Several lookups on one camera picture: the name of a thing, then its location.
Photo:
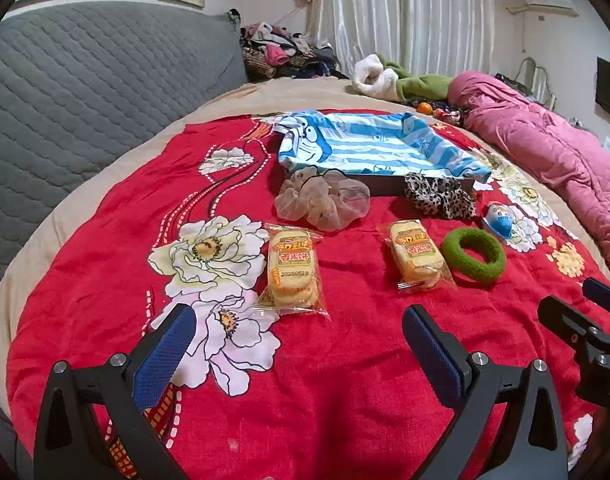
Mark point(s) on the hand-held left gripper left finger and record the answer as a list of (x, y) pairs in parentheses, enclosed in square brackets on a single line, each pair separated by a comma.
[(165, 355)]

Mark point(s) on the beige sheer scrunchie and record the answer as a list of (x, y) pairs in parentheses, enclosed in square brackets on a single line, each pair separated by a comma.
[(325, 205)]

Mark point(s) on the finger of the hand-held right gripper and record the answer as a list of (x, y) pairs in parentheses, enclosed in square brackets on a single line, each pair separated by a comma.
[(605, 297), (565, 317)]

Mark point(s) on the pile of wrapped candies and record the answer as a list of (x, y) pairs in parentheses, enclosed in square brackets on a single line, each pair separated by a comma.
[(447, 112)]

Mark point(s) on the pink quilt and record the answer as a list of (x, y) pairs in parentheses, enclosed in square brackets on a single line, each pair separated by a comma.
[(535, 135)]

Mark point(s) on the grey quilted headboard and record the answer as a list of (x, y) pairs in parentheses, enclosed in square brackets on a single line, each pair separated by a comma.
[(85, 110)]

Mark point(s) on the orange tangerine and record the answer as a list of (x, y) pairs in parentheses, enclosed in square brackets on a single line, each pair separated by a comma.
[(424, 108)]

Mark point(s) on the yellow rice cracker packet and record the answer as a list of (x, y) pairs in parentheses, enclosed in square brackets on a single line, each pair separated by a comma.
[(290, 280), (415, 255)]

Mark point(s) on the white curtain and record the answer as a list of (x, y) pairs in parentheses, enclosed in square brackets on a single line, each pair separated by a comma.
[(410, 10)]

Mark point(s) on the red floral blanket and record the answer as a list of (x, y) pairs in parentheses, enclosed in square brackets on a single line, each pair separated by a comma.
[(365, 360)]

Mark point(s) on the blue striped cartoon cloth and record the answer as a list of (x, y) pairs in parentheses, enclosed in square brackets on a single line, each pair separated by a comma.
[(365, 145)]

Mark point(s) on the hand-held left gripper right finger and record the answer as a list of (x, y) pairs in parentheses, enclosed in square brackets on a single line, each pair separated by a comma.
[(430, 355)]

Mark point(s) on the leopard print scrunchie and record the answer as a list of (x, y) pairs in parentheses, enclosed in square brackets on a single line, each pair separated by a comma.
[(435, 200)]

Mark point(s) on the pile of clothes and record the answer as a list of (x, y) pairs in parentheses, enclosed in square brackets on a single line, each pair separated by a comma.
[(285, 50)]

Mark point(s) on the green fleece-lined garment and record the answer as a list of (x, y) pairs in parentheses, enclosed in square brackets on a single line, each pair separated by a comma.
[(425, 85)]

